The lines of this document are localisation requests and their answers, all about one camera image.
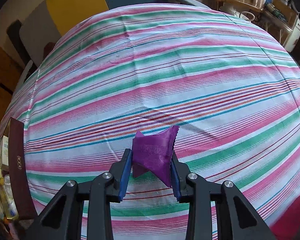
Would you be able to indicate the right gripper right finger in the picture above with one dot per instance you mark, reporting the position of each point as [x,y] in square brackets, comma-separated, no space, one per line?
[179,172]

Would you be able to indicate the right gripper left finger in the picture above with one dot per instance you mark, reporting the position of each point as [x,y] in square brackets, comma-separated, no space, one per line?
[121,172]

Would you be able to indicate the purple foil sachet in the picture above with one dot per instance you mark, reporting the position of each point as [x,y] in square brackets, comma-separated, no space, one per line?
[153,153]

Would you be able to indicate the green white medicine box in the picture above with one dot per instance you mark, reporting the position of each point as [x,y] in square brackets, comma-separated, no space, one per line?
[4,151]

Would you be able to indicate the striped bed sheet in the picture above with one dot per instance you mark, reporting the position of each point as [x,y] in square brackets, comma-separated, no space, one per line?
[231,88]

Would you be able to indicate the white plastic bag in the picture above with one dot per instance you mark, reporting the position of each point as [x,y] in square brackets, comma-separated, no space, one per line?
[229,9]

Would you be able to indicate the grey yellow blue armchair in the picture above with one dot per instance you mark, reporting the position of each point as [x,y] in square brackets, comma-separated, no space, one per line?
[52,19]

